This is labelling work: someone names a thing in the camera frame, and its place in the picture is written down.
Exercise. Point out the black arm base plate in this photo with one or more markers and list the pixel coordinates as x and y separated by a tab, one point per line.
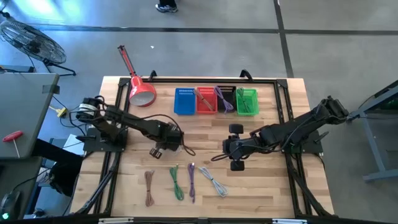
314	148
93	145

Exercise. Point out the blue plastic basket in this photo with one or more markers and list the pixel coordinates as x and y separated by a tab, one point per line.
185	102

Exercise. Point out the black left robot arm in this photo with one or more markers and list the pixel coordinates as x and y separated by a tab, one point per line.
124	118

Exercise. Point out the silver metal hinge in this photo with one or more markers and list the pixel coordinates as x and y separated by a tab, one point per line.
289	221
115	221

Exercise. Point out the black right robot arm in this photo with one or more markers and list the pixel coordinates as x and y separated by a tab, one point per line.
295	130

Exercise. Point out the grey tape strip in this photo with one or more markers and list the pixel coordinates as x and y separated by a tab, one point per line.
50	89

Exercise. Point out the yellow power plug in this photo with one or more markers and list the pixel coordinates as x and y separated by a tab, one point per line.
61	112

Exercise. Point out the green plastic basket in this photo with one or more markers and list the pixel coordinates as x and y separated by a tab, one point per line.
253	105

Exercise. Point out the person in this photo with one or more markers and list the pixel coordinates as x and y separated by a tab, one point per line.
166	7

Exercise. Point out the black computer mouse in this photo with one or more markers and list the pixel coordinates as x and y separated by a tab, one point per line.
11	203

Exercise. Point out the black office chair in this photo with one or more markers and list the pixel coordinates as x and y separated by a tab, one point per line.
62	177

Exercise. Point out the white box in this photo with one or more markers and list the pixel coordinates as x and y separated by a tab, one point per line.
72	146

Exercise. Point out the grey metal table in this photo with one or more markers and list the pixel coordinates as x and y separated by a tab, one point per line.
371	140

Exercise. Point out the black floor fan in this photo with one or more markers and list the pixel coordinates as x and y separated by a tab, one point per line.
31	42

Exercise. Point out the dark grey desk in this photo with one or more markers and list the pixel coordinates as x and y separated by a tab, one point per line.
15	174

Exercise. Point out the red plastic basket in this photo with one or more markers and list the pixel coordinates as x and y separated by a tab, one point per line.
210	95

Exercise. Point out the black plastic basket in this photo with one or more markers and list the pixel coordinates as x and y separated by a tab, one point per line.
229	93

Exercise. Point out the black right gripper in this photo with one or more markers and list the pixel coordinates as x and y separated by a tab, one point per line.
236	147

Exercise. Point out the black aluminium table frame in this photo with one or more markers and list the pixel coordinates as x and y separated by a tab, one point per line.
217	81

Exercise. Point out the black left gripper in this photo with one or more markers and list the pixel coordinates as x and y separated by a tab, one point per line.
168	137

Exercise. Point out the red desk lamp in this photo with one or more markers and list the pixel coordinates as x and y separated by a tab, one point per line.
141	90

